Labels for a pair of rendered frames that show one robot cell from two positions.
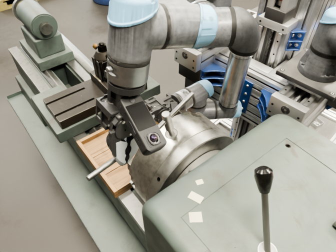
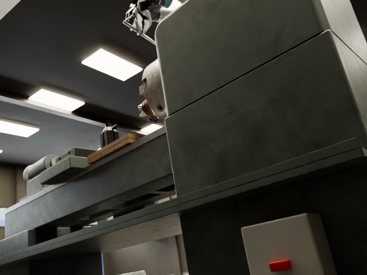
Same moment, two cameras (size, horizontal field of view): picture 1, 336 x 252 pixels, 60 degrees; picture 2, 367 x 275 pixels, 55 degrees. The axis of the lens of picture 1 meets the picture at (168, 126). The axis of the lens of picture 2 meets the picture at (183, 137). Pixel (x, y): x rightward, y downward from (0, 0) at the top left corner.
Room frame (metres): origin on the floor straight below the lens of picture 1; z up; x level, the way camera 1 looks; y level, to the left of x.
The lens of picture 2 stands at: (-0.81, 0.25, 0.38)
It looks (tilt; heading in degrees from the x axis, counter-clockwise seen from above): 19 degrees up; 348
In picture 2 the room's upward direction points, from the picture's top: 10 degrees counter-clockwise
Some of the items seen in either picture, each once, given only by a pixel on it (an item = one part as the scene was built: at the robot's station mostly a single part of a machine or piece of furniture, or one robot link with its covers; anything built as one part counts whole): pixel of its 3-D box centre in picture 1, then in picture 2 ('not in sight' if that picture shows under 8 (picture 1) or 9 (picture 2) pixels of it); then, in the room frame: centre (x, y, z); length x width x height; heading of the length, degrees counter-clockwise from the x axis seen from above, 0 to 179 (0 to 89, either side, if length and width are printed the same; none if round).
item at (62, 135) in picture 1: (97, 95); (100, 174); (1.07, 0.34, 0.90); 0.53 x 0.30 x 0.06; 128
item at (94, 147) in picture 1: (133, 146); (139, 154); (0.76, 0.14, 0.89); 0.36 x 0.30 x 0.04; 128
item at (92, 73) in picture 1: (111, 82); not in sight; (1.04, 0.25, 1.00); 0.20 x 0.10 x 0.05; 38
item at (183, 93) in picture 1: (182, 99); not in sight; (0.82, -0.05, 1.08); 0.08 x 0.05 x 0.08; 37
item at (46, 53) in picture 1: (40, 31); (45, 180); (1.48, 0.70, 1.01); 0.30 x 0.20 x 0.29; 38
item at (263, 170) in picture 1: (263, 178); not in sight; (0.28, -0.17, 1.38); 0.04 x 0.03 x 0.05; 38
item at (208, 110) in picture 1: (200, 111); not in sight; (0.87, -0.13, 0.98); 0.11 x 0.08 x 0.11; 95
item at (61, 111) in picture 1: (97, 93); (101, 161); (1.02, 0.32, 0.95); 0.43 x 0.18 x 0.04; 128
